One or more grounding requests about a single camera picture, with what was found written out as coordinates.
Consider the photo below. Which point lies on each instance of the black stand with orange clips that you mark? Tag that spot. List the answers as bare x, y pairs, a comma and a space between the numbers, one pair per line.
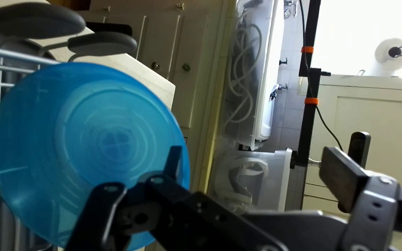
309, 70

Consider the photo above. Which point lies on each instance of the small clear plastic bin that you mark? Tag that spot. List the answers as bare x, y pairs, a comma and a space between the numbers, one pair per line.
257, 179

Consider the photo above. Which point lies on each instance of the white lower cabinet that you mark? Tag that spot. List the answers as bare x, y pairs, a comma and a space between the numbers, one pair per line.
164, 37

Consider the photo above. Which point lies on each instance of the white paper towel roll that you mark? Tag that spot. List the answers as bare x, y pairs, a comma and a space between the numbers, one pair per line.
393, 52

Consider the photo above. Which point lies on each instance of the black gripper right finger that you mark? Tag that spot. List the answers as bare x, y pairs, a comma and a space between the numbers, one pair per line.
349, 186

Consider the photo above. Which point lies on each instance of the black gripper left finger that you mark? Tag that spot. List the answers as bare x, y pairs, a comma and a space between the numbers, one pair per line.
182, 218

